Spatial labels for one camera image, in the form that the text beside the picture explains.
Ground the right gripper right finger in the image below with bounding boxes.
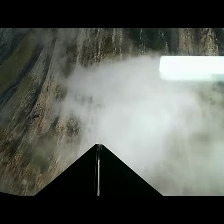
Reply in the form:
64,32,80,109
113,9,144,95
98,143,164,197

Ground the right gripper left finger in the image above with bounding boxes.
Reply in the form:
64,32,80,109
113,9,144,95
34,143,99,197

